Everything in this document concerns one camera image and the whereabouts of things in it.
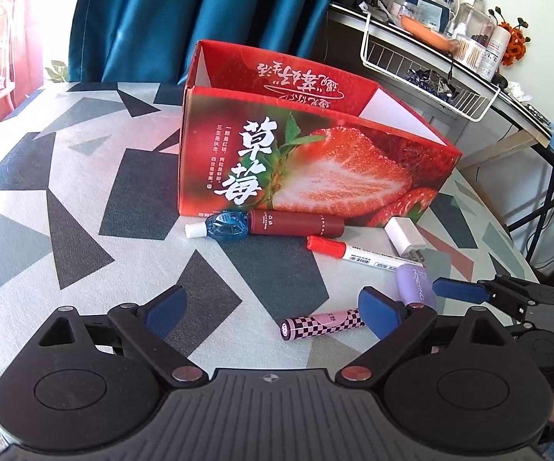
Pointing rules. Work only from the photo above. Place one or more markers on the white spray bottle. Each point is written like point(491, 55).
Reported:
point(495, 48)

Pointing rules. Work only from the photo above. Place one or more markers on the dark blue curtain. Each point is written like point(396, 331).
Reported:
point(185, 19)

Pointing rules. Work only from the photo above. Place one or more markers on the clear perfume bottle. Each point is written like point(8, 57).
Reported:
point(479, 2)

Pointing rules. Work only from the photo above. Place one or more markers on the white charger plug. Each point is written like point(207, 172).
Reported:
point(402, 237)

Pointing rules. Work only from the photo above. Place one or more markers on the orange bowl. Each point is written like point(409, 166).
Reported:
point(421, 29)

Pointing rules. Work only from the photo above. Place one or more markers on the pink checkered tube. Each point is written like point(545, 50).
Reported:
point(320, 324)

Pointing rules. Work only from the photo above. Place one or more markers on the blue box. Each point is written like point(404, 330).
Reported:
point(426, 5)

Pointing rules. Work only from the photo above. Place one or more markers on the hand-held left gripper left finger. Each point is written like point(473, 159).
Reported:
point(166, 307)

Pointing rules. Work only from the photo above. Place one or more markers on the orange flower bouquet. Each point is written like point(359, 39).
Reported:
point(514, 48)

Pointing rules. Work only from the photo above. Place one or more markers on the dark blue packets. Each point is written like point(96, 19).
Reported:
point(426, 79)

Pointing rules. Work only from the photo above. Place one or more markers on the black vanity desk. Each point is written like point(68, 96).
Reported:
point(507, 146)

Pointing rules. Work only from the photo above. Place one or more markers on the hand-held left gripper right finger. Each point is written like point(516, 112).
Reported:
point(378, 312)

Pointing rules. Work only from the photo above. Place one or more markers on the cotton swab box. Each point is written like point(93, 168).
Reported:
point(469, 53)

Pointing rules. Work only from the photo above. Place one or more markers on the red cap white marker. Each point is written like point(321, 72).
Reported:
point(354, 250)

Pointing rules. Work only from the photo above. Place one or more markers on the red strawberry print cardboard box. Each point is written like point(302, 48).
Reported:
point(330, 163)

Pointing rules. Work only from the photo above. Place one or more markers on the blue correction tape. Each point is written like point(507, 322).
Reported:
point(226, 225)

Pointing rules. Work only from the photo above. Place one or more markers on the clear acrylic organizer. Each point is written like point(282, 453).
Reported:
point(474, 21)

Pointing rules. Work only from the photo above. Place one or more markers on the crumpled white tissue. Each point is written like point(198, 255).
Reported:
point(517, 91)

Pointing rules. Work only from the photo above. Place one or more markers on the purple container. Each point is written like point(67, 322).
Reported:
point(414, 283)

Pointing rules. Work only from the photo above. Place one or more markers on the geometric patterned tablecloth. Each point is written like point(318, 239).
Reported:
point(113, 201)

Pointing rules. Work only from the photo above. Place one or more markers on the dark red tube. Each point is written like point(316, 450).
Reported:
point(296, 223)

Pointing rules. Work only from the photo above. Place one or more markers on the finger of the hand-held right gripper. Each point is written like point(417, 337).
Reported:
point(457, 290)

